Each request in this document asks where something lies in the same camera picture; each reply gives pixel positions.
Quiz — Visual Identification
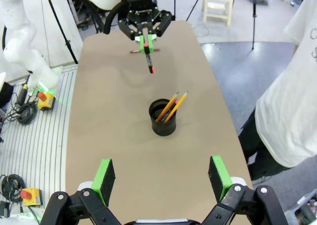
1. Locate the yellow pencil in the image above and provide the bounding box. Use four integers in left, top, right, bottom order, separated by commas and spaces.
163, 91, 188, 123
156, 91, 179, 121

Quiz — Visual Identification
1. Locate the person in white T-shirt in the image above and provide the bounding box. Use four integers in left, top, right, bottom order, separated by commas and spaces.
237, 0, 317, 181

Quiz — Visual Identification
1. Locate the black tripod stand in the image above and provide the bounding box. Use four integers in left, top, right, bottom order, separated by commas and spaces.
251, 0, 258, 50
185, 0, 209, 22

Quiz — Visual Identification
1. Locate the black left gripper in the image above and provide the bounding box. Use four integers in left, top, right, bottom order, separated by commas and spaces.
117, 0, 172, 55

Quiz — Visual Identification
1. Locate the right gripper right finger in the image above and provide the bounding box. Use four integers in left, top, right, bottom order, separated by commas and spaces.
202, 155, 289, 225

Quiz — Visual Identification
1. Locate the black light stand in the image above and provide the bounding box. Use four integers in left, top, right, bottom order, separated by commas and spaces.
33, 0, 79, 64

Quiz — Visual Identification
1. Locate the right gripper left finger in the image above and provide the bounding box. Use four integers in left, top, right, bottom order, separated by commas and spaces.
39, 158, 122, 225

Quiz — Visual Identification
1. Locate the light wooden chair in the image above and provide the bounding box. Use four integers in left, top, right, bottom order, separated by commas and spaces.
202, 0, 235, 27

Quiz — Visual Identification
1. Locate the black cable bundle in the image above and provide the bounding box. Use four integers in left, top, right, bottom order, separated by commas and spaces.
0, 174, 25, 202
4, 102, 38, 125

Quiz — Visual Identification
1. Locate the black mesh pen holder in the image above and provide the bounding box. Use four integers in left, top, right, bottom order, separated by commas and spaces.
148, 99, 177, 137

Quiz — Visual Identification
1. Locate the clear plastic storage box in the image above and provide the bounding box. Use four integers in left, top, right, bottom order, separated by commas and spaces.
284, 192, 317, 225

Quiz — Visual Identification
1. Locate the black pen red cap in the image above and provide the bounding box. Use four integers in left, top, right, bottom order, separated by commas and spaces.
144, 43, 156, 74

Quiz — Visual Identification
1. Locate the yellow emergency stop box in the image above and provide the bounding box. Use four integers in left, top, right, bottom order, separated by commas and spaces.
37, 91, 55, 112
20, 187, 43, 207

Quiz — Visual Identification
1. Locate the black left arm hose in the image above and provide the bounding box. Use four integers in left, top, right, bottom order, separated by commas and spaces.
104, 0, 129, 35

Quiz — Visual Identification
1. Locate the white panel cabinet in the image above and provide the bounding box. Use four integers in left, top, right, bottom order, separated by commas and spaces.
22, 0, 84, 68

